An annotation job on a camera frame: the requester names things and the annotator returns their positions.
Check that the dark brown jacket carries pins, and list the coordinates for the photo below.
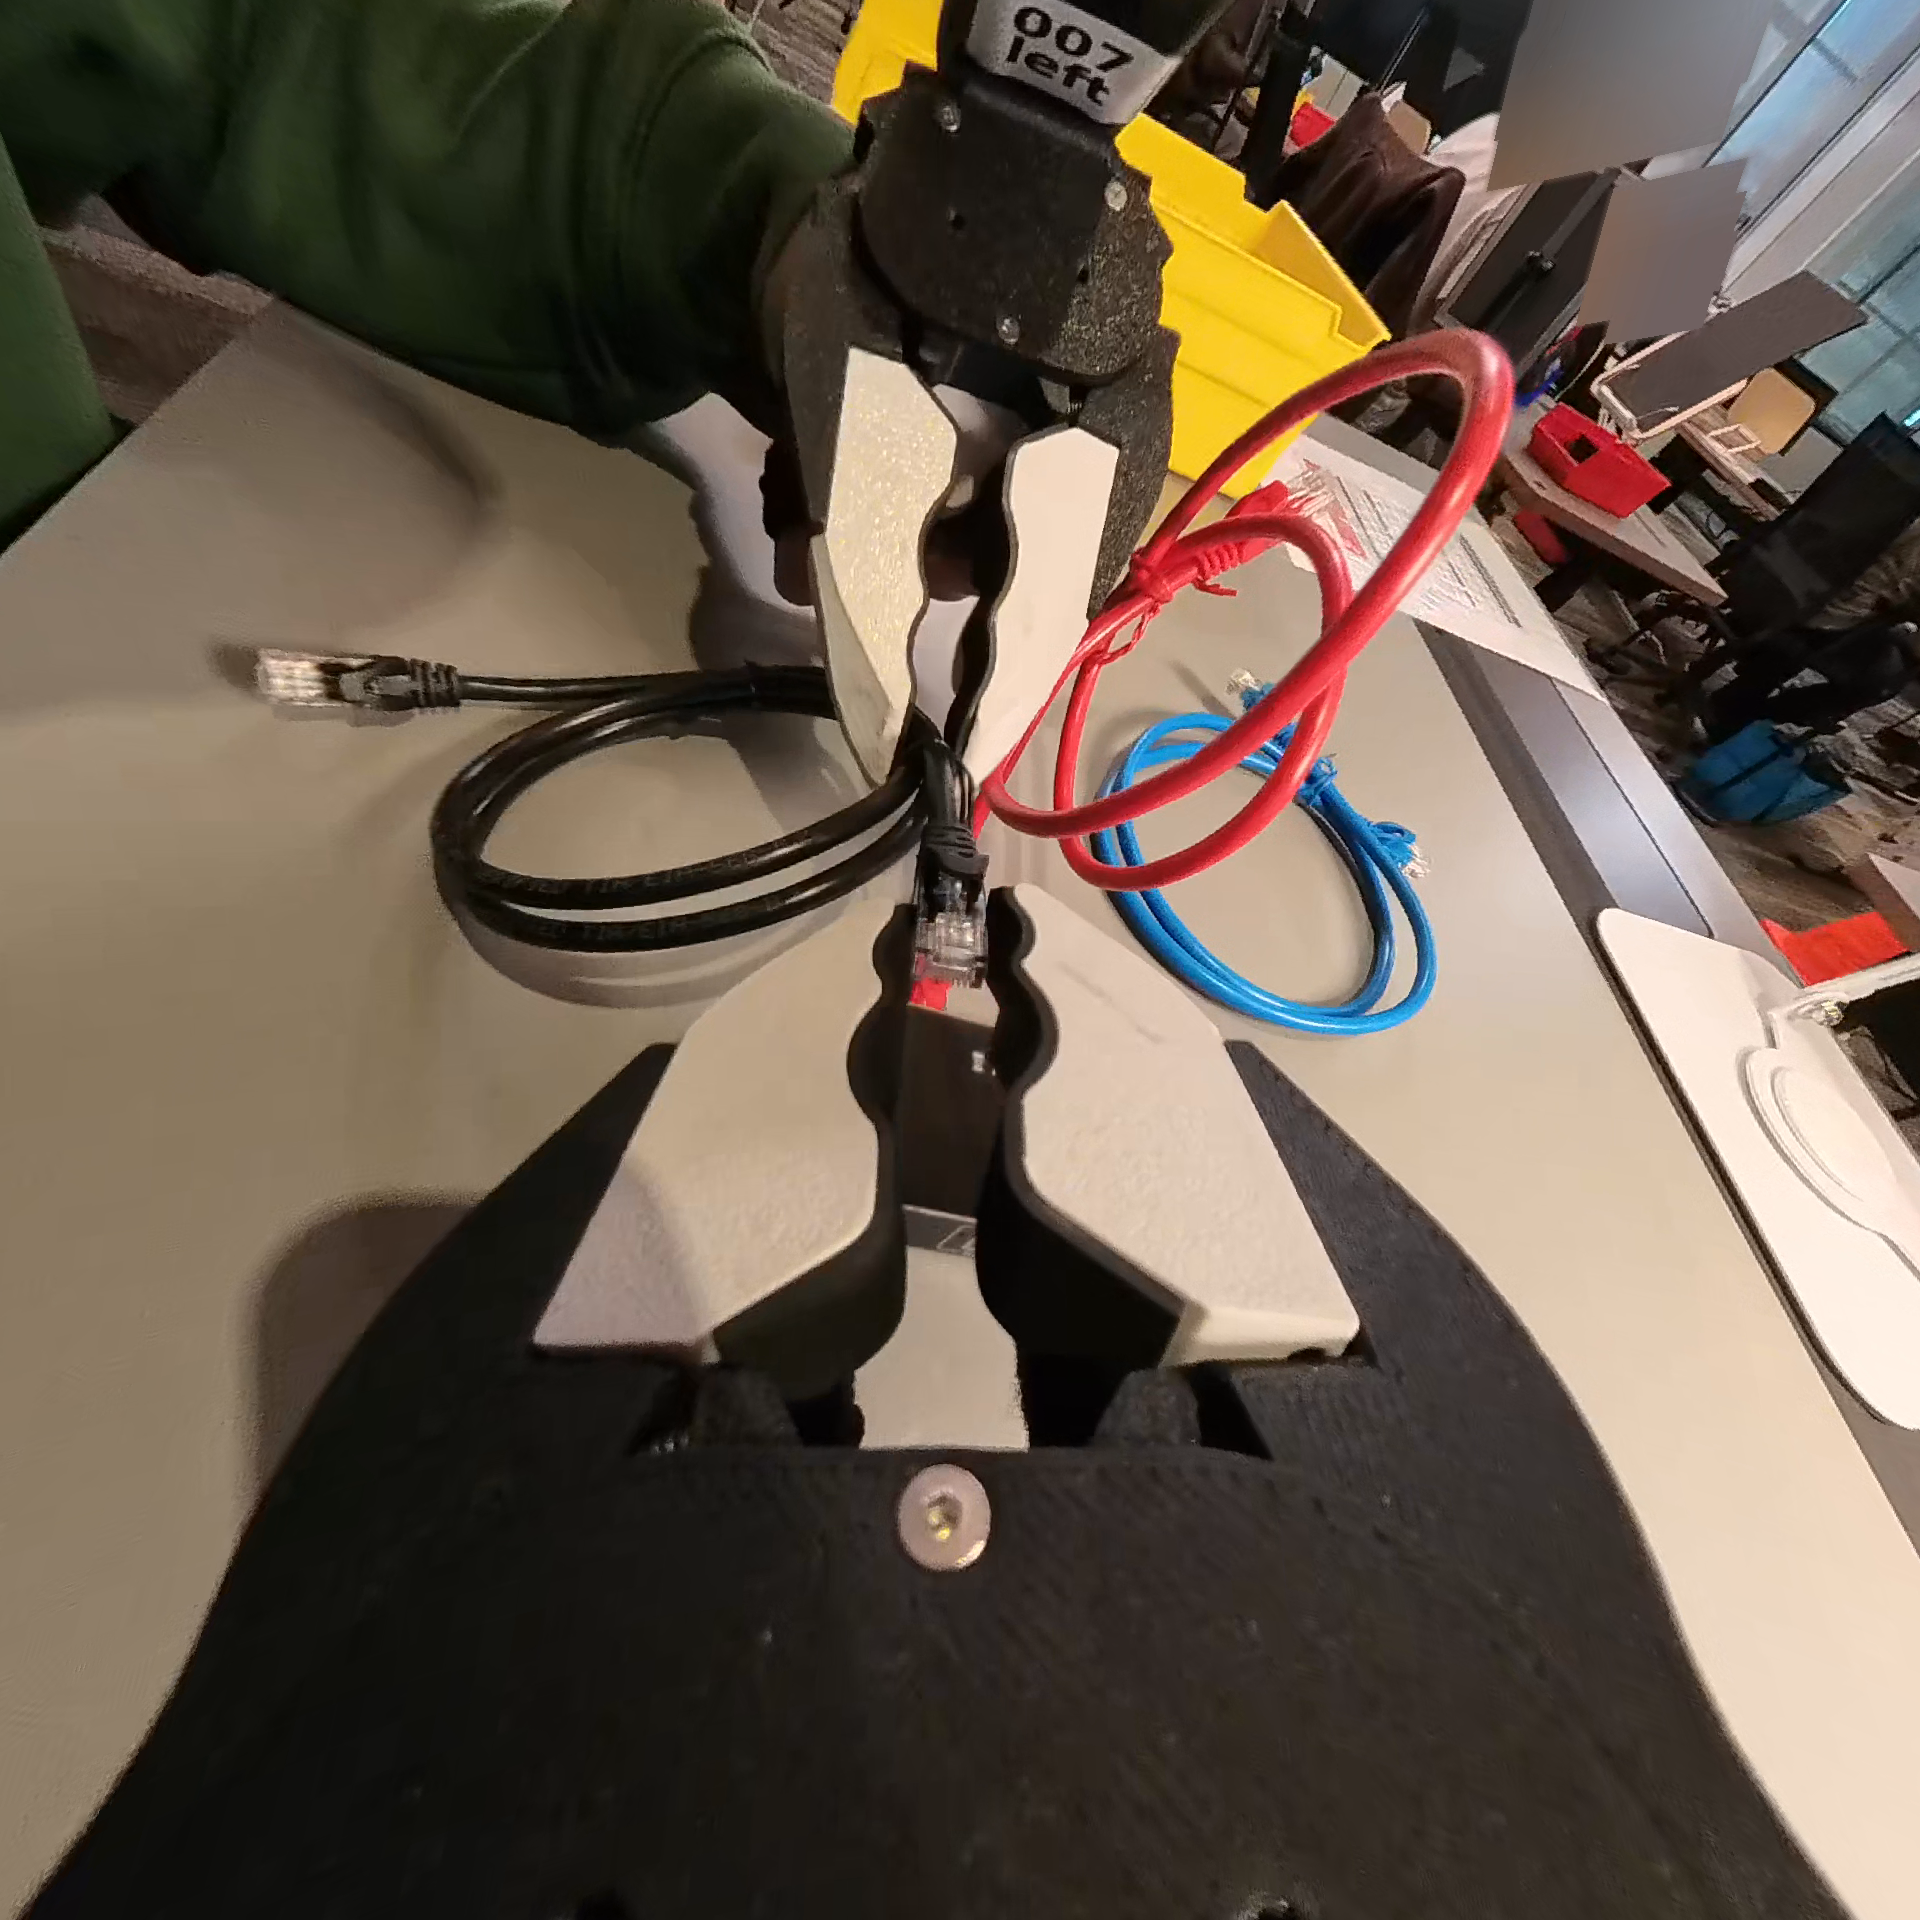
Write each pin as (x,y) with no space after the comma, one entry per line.
(1366,195)

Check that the black network splitter box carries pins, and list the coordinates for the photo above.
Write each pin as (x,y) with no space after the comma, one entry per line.
(944,1126)

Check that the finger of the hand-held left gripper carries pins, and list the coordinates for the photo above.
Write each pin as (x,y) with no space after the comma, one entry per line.
(1058,557)
(879,524)

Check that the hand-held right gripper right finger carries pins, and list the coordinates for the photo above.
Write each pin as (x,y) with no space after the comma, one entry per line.
(1172,1171)

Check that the background wooden desk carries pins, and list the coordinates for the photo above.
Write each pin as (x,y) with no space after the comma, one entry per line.
(1652,547)

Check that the black office chair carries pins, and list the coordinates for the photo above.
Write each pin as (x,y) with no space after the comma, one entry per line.
(1830,557)

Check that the red plastic bin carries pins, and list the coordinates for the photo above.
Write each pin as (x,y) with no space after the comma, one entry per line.
(1598,457)

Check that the blue bag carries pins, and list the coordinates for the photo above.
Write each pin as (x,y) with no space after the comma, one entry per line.
(1762,774)

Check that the red flat floor piece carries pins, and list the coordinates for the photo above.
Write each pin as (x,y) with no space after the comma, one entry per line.
(1845,944)

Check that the yellow plastic bin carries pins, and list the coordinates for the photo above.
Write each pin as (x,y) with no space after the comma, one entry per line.
(1244,301)

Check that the printed paper sheet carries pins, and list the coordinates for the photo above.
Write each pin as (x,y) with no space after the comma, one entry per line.
(1485,599)

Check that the white monitor stand base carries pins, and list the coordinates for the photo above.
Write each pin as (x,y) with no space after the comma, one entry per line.
(1695,1051)

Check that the person's left forearm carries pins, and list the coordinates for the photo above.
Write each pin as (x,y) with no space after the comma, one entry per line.
(450,195)

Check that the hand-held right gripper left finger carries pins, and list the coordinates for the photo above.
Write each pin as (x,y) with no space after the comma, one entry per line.
(721,1185)

